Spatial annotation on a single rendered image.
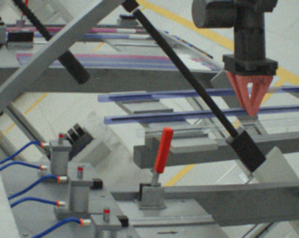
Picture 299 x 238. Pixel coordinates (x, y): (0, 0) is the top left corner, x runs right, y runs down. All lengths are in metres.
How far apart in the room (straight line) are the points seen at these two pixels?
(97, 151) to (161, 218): 1.24
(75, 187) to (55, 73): 0.99
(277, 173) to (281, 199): 0.25
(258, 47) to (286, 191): 0.27
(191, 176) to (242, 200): 2.01
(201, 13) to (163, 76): 0.62
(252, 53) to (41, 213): 0.57
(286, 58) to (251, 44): 2.12
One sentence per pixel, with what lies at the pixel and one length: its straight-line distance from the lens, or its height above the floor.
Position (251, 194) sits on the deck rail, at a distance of 1.08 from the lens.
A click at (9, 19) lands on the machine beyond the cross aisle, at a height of 0.54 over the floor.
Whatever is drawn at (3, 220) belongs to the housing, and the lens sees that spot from 0.70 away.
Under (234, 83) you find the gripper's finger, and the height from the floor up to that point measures 0.96.
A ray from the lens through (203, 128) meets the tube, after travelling 1.15.
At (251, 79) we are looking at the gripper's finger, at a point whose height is 0.96.
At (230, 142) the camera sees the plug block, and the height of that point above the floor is 1.16.
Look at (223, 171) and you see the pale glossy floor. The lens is 2.95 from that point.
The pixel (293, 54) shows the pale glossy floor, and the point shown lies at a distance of 3.33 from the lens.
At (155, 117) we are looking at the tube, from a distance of 1.20.
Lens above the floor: 1.51
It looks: 24 degrees down
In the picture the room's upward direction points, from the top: 40 degrees counter-clockwise
